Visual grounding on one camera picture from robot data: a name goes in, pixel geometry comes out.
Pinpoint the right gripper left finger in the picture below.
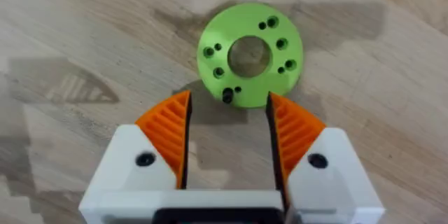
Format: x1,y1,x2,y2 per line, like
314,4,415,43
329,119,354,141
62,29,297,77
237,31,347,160
78,90,193,211

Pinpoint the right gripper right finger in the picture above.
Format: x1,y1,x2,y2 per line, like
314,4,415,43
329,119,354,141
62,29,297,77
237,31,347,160
265,92,386,224

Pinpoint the green disc with holes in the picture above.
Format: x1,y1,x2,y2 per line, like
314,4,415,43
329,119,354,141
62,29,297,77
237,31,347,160
196,2,304,109

